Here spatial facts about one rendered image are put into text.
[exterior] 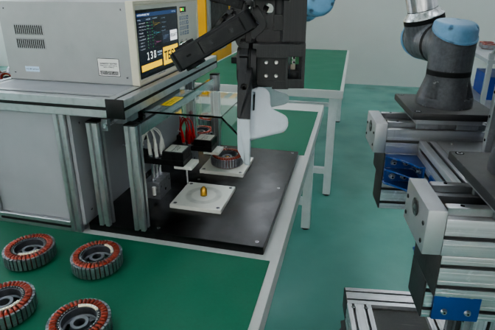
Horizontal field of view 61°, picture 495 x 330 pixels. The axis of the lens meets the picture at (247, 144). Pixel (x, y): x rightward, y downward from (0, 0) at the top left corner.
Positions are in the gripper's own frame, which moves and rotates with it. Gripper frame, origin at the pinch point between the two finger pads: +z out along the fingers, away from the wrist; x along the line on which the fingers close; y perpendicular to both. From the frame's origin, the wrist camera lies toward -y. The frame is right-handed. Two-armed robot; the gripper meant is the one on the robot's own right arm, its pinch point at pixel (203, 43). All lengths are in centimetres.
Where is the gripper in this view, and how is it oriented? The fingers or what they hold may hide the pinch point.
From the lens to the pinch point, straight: 132.1
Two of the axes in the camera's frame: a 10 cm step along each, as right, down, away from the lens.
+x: 2.4, -3.4, 9.1
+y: 6.9, 7.2, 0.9
